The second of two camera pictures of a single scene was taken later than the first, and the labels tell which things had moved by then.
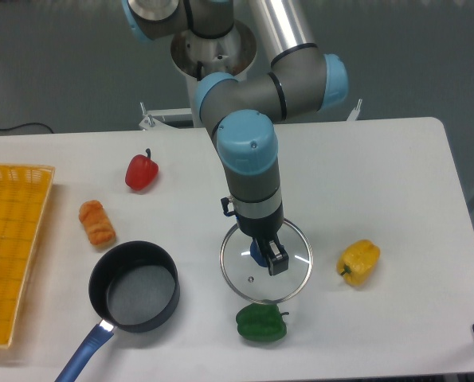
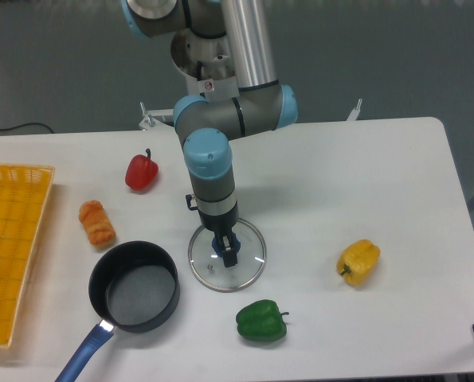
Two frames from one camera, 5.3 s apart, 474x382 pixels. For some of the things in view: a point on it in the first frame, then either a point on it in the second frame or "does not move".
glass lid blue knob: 252,282 -> 208,267
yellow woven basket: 13,200 does not move
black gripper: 265,231 -> 221,225
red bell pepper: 141,171 does not move
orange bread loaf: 98,224 does not move
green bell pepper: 261,322 does not move
